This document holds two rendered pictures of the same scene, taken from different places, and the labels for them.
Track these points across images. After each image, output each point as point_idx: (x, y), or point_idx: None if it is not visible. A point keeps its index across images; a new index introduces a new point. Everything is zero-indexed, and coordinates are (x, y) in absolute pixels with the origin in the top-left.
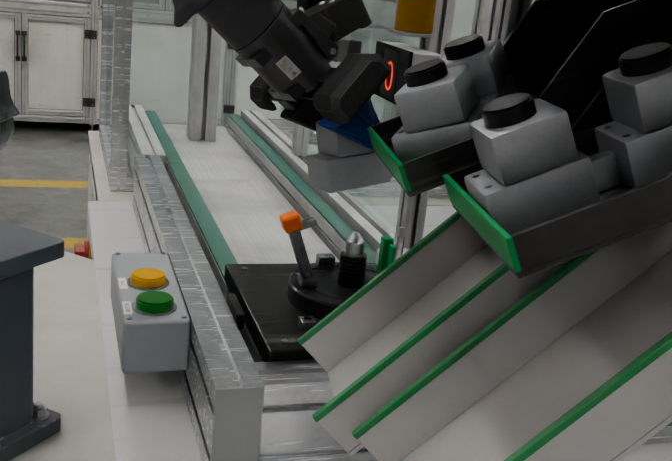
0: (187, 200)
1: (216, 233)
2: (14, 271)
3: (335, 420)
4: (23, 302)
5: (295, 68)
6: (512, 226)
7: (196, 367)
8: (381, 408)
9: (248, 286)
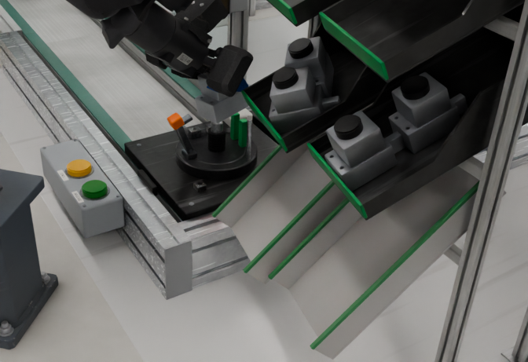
0: (60, 76)
1: (98, 107)
2: (24, 209)
3: (255, 269)
4: (28, 222)
5: (188, 58)
6: (355, 184)
7: (136, 228)
8: (282, 261)
9: (148, 161)
